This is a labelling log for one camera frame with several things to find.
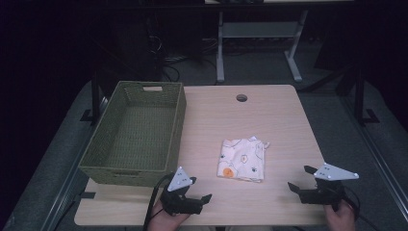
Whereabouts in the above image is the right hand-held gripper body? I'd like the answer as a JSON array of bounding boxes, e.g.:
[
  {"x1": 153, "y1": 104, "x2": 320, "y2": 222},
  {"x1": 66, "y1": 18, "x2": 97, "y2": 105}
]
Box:
[{"x1": 300, "y1": 162, "x2": 360, "y2": 212}]

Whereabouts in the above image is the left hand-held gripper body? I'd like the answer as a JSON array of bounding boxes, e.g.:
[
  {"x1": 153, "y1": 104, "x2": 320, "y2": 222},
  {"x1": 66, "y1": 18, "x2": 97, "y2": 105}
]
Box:
[{"x1": 159, "y1": 166, "x2": 205, "y2": 216}]

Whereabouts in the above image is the cream printed cloth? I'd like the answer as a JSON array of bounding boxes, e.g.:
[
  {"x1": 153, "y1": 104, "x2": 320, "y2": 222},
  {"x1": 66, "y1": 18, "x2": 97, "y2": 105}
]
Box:
[{"x1": 217, "y1": 136, "x2": 270, "y2": 184}]

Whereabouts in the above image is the green woven basket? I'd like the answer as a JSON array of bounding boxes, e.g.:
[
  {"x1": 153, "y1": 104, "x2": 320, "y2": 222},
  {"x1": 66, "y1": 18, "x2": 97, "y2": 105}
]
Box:
[{"x1": 78, "y1": 80, "x2": 188, "y2": 188}]

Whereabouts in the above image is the person's left hand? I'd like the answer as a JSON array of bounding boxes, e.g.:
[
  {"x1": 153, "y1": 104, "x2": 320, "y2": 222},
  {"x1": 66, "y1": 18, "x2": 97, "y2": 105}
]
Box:
[{"x1": 147, "y1": 199, "x2": 191, "y2": 231}]

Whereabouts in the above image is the person's right hand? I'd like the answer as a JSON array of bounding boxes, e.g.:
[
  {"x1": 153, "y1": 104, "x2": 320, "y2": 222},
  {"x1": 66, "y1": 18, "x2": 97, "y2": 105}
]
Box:
[{"x1": 323, "y1": 199, "x2": 357, "y2": 231}]

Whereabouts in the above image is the black metal stand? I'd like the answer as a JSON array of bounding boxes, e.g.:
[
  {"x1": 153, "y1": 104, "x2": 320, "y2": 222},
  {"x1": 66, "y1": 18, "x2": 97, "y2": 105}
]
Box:
[
  {"x1": 80, "y1": 69, "x2": 104, "y2": 127},
  {"x1": 352, "y1": 64, "x2": 381, "y2": 127}
]

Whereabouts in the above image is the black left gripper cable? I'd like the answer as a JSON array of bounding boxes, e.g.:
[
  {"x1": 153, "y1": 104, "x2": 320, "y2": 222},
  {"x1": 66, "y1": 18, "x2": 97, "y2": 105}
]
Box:
[{"x1": 141, "y1": 172, "x2": 176, "y2": 231}]

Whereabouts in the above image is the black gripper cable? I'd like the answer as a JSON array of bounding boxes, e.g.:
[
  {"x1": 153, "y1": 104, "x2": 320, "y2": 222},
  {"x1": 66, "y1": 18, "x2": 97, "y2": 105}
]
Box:
[
  {"x1": 341, "y1": 185, "x2": 383, "y2": 231},
  {"x1": 141, "y1": 172, "x2": 176, "y2": 231}
]

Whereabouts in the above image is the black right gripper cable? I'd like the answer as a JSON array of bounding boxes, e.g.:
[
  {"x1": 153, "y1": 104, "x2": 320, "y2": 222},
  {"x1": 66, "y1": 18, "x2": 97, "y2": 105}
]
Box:
[{"x1": 341, "y1": 185, "x2": 383, "y2": 231}]

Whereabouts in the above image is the bundle of floor cables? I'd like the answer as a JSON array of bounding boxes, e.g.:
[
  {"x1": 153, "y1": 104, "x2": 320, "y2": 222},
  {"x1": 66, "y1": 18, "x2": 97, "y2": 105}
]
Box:
[{"x1": 146, "y1": 17, "x2": 219, "y2": 83}]

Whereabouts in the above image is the white metal desk frame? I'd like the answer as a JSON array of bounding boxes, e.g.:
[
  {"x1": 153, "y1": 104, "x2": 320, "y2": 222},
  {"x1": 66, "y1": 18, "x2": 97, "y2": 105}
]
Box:
[{"x1": 216, "y1": 9, "x2": 310, "y2": 84}]

